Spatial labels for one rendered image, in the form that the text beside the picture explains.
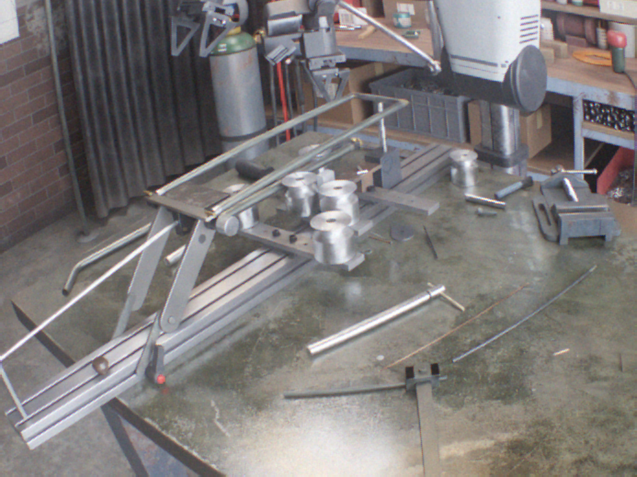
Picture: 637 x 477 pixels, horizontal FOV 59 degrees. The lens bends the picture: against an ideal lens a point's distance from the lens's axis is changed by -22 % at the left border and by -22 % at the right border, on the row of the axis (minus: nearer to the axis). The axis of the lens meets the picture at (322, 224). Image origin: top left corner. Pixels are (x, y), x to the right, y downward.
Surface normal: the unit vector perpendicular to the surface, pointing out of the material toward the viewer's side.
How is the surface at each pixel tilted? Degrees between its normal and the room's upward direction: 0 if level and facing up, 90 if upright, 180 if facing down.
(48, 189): 90
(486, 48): 90
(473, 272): 0
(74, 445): 0
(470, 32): 90
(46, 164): 90
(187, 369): 0
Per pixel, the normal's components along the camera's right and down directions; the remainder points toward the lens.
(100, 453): -0.11, -0.89
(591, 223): -0.11, 0.46
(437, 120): -0.65, 0.40
